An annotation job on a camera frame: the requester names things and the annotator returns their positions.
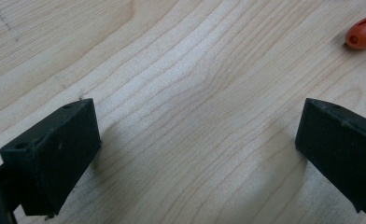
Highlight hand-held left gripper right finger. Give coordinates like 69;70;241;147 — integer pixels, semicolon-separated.
295;98;366;216

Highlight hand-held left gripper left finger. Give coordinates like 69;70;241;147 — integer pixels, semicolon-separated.
0;98;102;218

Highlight orange marker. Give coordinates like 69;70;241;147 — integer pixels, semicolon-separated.
345;11;366;50

